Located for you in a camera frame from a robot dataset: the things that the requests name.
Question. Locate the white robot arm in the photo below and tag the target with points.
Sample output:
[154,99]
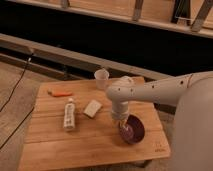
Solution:
[192,95]

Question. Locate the orange carrot toy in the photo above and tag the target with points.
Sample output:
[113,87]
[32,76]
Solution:
[59,94]

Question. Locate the white plastic bottle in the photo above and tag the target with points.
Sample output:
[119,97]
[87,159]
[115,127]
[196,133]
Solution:
[69,117]

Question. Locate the dark purple ceramic bowl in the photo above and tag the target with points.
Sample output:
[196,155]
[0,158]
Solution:
[134,131]

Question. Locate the grey metal rail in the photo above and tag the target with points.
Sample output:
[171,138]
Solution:
[72,58]

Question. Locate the wooden cutting board table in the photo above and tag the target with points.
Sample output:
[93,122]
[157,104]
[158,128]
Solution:
[95,141]

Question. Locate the translucent plastic cup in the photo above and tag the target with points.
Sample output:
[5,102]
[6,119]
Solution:
[101,77]

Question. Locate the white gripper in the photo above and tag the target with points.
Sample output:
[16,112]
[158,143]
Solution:
[120,111]

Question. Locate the white sponge block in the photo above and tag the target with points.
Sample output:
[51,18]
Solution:
[92,108]

